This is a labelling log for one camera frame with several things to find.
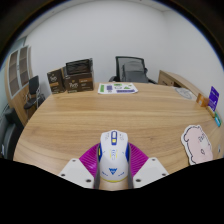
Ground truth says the white blue yellow computer mouse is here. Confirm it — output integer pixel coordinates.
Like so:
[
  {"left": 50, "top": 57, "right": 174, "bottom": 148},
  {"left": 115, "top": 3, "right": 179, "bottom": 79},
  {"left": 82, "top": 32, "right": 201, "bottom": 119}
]
[{"left": 96, "top": 129, "right": 131, "bottom": 184}]

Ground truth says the grey mesh office chair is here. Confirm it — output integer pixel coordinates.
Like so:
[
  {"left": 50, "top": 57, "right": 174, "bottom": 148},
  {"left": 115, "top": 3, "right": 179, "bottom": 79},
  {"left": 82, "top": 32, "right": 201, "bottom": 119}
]
[{"left": 108, "top": 55, "right": 158, "bottom": 84}]

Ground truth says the small teal box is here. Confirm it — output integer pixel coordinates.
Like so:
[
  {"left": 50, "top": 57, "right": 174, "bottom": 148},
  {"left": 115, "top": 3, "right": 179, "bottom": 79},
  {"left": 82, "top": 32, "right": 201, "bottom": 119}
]
[{"left": 213, "top": 112, "right": 222, "bottom": 128}]

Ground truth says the wooden shelf unit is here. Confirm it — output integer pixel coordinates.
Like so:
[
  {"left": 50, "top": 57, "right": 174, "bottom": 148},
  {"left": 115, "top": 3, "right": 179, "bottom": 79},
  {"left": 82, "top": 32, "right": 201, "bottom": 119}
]
[{"left": 4, "top": 45, "right": 34, "bottom": 127}]

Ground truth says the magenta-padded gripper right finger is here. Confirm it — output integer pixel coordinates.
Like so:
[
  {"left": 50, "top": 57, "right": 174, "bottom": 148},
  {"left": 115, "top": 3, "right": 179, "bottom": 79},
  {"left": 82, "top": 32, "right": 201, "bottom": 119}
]
[{"left": 126, "top": 143, "right": 170, "bottom": 190}]

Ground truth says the small orange box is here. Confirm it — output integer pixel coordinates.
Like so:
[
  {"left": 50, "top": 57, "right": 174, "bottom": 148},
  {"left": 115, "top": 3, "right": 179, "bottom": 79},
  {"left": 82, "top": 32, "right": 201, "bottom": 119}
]
[{"left": 195, "top": 92, "right": 210, "bottom": 108}]

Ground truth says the dark windowed carton box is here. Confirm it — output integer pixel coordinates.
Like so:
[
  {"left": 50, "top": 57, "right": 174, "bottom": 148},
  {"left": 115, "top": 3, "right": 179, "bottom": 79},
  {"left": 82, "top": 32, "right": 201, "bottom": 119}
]
[{"left": 65, "top": 58, "right": 94, "bottom": 76}]

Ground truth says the pink pig-shaped mouse pad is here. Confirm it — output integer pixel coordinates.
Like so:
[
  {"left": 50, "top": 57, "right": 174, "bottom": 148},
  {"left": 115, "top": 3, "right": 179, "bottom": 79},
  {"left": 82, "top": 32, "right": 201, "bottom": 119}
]
[{"left": 180, "top": 124, "right": 214, "bottom": 166}]

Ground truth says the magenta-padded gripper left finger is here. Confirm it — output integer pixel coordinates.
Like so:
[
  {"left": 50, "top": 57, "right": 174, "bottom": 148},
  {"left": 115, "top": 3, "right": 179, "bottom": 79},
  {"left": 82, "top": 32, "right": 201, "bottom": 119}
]
[{"left": 57, "top": 143, "right": 102, "bottom": 190}]

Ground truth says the black visitor chair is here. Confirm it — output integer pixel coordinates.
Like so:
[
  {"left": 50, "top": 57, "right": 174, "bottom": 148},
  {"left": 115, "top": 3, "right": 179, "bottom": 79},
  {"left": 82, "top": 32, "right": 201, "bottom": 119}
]
[{"left": 23, "top": 75, "right": 46, "bottom": 111}]

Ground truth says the purple card package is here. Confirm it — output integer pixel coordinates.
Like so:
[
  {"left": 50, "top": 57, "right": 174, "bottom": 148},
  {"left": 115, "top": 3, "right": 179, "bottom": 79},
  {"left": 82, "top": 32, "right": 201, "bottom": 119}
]
[{"left": 207, "top": 86, "right": 220, "bottom": 112}]

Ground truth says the flat tan box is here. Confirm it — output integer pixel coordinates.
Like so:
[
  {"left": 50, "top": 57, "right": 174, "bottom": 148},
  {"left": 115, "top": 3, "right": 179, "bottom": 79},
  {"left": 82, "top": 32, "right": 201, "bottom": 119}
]
[{"left": 206, "top": 105, "right": 218, "bottom": 118}]

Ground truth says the wide brown carton box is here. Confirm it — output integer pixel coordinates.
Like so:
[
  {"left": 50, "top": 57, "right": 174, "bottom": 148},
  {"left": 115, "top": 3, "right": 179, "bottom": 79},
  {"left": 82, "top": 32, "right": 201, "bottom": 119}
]
[{"left": 63, "top": 71, "right": 95, "bottom": 94}]

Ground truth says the round grey printed mat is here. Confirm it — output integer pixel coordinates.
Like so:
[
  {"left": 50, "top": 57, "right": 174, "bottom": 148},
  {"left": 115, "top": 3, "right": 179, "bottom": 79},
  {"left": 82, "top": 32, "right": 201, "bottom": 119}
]
[{"left": 173, "top": 86, "right": 194, "bottom": 100}]

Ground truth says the wooden side desk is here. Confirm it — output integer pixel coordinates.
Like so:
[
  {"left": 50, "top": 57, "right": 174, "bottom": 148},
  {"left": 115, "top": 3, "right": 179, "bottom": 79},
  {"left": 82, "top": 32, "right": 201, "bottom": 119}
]
[{"left": 157, "top": 69, "right": 204, "bottom": 98}]

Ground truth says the black leather armchair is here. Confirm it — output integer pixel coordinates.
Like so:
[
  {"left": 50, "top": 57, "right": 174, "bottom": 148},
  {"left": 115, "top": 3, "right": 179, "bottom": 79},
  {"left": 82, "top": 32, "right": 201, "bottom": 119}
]
[{"left": 0, "top": 107, "right": 25, "bottom": 160}]

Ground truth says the white printed sticker sheet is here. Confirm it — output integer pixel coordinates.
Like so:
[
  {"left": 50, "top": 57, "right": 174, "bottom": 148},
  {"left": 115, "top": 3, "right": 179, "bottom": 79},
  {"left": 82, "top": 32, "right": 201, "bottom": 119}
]
[{"left": 97, "top": 82, "right": 139, "bottom": 95}]

